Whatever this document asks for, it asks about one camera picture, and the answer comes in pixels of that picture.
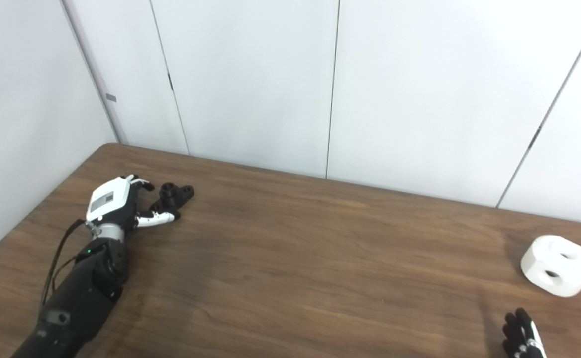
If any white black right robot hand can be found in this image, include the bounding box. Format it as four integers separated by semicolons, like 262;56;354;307
502;308;548;358

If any black flanged holder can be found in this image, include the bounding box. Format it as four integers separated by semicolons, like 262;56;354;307
150;182;194;219

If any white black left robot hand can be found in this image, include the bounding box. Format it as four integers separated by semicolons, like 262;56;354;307
86;175;181;232

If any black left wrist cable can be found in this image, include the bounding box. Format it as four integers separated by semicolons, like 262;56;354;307
40;219;86;306

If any round white piece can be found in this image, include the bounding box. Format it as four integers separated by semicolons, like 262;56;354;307
521;235;581;298

